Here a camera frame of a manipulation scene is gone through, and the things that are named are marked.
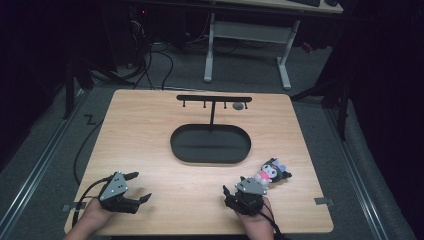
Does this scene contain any black metal stand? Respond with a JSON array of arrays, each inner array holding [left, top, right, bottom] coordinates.
[[61, 56, 134, 121], [290, 71, 351, 142]]

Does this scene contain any metal floor rail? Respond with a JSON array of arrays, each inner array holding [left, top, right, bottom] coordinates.
[[324, 106, 391, 240], [0, 88, 92, 234]]

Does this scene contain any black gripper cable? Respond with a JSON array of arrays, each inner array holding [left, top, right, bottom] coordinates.
[[71, 177, 112, 228], [259, 198, 288, 240]]

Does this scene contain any black and pink plush doll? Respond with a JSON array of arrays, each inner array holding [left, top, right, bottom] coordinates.
[[253, 157, 293, 188]]

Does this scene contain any person's right hand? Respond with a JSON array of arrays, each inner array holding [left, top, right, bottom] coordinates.
[[234, 196, 276, 232]]

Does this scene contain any bundle of black cables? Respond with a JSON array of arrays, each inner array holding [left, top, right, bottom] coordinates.
[[89, 19, 176, 92]]

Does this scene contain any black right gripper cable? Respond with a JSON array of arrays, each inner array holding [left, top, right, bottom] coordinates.
[[259, 198, 288, 240]]

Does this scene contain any black keyboard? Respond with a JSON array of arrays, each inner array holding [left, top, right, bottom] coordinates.
[[288, 0, 322, 8]]

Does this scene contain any dark computer tower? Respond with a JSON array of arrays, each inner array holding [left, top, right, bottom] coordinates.
[[113, 4, 151, 68]]

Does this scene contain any black hook rack with tray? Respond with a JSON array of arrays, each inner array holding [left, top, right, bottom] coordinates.
[[169, 94, 253, 165]]

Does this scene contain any black floor cable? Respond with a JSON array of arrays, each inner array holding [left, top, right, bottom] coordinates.
[[73, 114, 105, 186]]

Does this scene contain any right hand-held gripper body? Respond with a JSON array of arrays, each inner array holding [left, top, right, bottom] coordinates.
[[226, 176, 270, 216]]

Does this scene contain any white-legged desk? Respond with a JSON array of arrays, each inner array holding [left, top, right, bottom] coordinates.
[[202, 0, 344, 91]]

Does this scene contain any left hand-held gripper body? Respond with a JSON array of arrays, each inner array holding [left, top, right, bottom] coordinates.
[[98, 171, 141, 215]]

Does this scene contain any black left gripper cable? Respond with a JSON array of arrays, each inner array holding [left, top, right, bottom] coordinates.
[[71, 177, 112, 228]]

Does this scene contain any person's left hand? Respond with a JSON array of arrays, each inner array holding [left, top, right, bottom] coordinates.
[[79, 198, 115, 230]]

